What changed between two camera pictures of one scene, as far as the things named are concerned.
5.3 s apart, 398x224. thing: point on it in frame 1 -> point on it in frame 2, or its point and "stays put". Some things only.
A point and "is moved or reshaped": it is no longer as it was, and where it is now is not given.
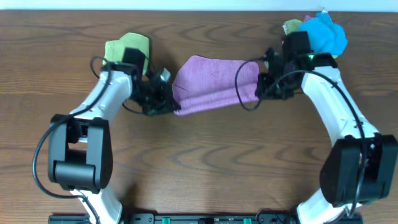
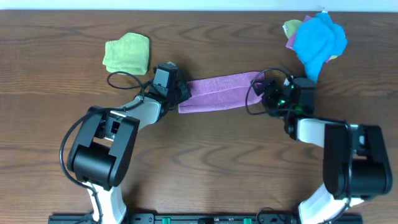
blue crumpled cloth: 324,36 stays put
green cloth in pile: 290,26 stays put
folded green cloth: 114,50 stays put
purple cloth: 201,83 is moved or reshaped
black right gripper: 265,92 -> 266,98
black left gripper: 163,98 -> 181,92
